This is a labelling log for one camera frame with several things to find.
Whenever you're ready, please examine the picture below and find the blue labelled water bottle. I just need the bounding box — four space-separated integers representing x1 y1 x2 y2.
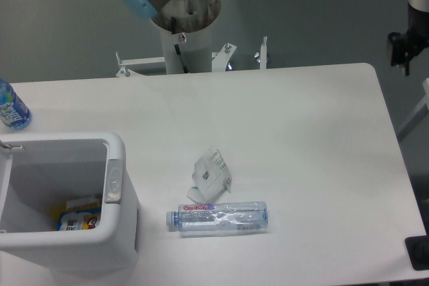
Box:
1 79 32 130

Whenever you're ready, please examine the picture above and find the white paper wrapper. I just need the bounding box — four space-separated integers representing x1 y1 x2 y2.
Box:
187 146 232 203

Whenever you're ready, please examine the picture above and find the clear plastic bottle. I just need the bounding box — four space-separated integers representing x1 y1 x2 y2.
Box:
166 202 269 232

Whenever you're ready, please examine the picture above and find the black clamp at table edge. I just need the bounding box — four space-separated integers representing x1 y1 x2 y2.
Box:
405 235 428 271

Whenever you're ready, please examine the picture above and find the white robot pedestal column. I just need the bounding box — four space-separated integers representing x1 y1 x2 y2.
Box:
147 0 222 74

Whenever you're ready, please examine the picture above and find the white metal stand leg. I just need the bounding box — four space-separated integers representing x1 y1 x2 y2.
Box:
396 78 428 142

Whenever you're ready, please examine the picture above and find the colourful snack package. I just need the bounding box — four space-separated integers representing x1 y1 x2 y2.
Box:
56 196 102 231

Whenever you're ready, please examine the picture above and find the white plastic trash can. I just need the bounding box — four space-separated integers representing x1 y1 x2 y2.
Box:
1 133 139 271

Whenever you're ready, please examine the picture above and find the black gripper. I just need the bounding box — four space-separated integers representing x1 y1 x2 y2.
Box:
387 5 428 76

